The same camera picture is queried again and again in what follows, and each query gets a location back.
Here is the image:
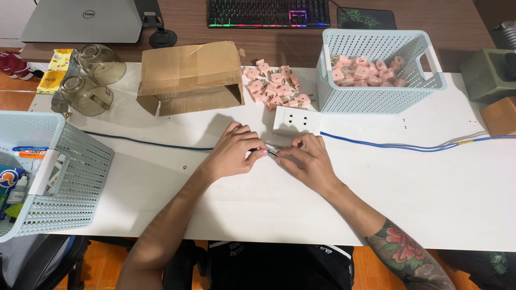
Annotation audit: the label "brown cardboard box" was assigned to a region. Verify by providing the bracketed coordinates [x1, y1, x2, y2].
[479, 96, 516, 137]

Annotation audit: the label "white wall socket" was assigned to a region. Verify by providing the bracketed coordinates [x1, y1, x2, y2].
[273, 106, 322, 137]

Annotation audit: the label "pink adapters in plastic bags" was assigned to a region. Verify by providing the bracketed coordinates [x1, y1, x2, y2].
[331, 55, 408, 88]

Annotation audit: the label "person's right hand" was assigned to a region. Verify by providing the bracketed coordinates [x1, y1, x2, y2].
[274, 133, 343, 197]

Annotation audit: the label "red white shoes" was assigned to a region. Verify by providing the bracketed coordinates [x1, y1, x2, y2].
[0, 49, 36, 81]

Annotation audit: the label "pile of pink plug adapters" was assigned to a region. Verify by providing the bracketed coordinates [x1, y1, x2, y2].
[242, 59, 316, 111]

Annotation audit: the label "torn cardboard box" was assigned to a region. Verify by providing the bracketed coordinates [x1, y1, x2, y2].
[136, 41, 245, 117]

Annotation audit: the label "yellow patterned packet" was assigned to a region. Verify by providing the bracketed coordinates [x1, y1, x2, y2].
[37, 48, 74, 94]

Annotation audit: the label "green box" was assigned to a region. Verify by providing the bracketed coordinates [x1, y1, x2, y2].
[460, 48, 516, 104]

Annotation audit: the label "dark bag with green items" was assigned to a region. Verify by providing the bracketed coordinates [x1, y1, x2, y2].
[437, 250, 516, 290]

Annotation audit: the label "grey metal object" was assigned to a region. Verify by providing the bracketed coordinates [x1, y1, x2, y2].
[490, 21, 516, 51]

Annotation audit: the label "blue twin cable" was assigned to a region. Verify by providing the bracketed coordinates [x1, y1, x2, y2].
[320, 131, 516, 153]

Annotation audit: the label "black chair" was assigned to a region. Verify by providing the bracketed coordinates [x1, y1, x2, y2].
[0, 234, 91, 290]

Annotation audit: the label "dark blue cable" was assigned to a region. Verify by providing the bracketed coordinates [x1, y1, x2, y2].
[83, 130, 279, 157]

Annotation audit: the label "black green mouse pad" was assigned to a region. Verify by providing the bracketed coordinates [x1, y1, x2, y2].
[337, 7, 397, 31]

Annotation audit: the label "light blue plastic basket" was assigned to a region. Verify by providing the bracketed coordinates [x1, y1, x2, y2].
[316, 28, 447, 114]

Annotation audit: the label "smoky glass mug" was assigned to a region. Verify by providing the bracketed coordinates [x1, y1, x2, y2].
[74, 44, 127, 85]
[60, 74, 114, 117]

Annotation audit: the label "light blue basket with supplies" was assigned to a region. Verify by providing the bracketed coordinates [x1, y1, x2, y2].
[0, 111, 115, 243]

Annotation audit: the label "black backlit keyboard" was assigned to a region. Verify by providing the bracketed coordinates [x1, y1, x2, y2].
[207, 0, 331, 29]

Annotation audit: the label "person's black shorts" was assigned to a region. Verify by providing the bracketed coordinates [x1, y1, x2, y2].
[207, 240, 355, 290]

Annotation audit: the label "person's left hand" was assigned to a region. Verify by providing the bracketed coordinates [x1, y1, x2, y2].
[200, 122, 268, 183]

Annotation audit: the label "silver laptop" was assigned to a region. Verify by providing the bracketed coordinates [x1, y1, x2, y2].
[19, 0, 144, 44]

